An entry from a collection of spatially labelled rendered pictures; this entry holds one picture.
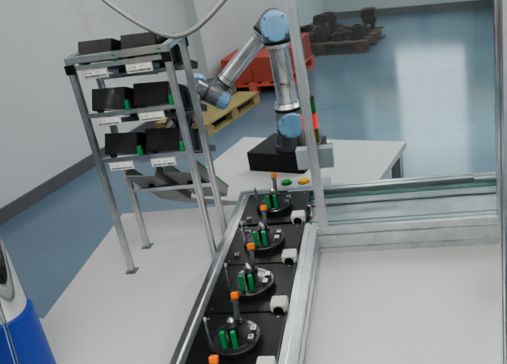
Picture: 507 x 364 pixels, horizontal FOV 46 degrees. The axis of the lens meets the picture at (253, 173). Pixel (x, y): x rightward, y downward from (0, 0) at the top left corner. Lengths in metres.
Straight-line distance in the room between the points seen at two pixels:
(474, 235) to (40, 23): 4.39
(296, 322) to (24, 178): 4.11
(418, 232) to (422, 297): 0.28
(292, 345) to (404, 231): 0.66
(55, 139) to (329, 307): 4.18
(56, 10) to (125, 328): 4.17
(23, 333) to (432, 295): 1.15
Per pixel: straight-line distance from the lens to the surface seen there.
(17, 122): 5.45
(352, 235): 2.09
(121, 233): 2.21
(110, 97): 2.07
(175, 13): 7.10
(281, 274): 1.86
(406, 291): 1.92
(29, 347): 1.76
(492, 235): 2.12
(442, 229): 2.08
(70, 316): 2.17
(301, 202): 2.25
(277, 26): 2.50
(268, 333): 1.65
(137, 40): 1.98
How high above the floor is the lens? 1.99
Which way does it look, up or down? 23 degrees down
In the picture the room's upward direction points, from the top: 11 degrees counter-clockwise
